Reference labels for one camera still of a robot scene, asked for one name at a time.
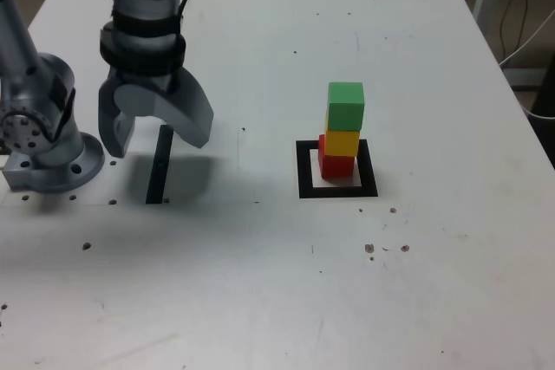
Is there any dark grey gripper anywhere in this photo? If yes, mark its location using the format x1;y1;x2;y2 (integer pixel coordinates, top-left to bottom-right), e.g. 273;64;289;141
97;67;215;159

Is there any yellow cube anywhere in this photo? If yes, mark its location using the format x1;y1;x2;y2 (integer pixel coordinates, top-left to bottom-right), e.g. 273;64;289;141
323;110;361;158

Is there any red cube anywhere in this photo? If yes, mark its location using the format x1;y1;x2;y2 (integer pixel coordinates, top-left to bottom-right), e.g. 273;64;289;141
317;133;356;180

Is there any green cube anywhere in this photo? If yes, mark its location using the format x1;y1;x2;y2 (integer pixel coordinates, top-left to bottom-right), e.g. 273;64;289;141
325;81;365;132

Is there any black tape square outline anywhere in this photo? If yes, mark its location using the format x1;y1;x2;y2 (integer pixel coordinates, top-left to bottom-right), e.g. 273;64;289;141
296;139;379;199

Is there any black tape strip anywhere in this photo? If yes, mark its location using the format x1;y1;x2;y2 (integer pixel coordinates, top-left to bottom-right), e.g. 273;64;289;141
145;125;174;205

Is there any black stand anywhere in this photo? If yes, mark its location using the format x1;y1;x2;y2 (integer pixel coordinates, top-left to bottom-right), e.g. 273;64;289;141
531;51;555;119

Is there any thin dark cable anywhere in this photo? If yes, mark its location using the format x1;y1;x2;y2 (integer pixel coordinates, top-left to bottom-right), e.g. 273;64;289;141
498;0;524;58
517;0;529;49

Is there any grey cable duct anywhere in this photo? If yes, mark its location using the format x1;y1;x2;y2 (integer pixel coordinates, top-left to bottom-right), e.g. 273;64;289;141
502;67;551;90

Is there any white cable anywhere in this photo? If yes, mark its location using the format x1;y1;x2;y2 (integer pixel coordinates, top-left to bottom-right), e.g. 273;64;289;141
498;10;555;67
518;92;555;120

